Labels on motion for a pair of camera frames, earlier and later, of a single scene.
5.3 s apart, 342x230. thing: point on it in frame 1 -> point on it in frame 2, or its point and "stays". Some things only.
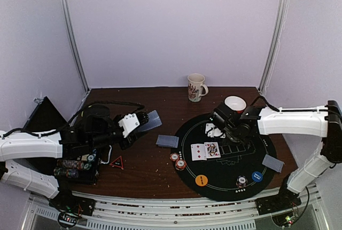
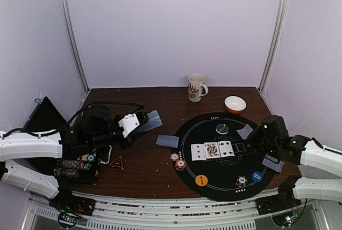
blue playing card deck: [154, 121] stays
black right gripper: [223, 131] -> [256, 137]
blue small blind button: [257, 176] stays
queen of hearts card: [211, 150] stays
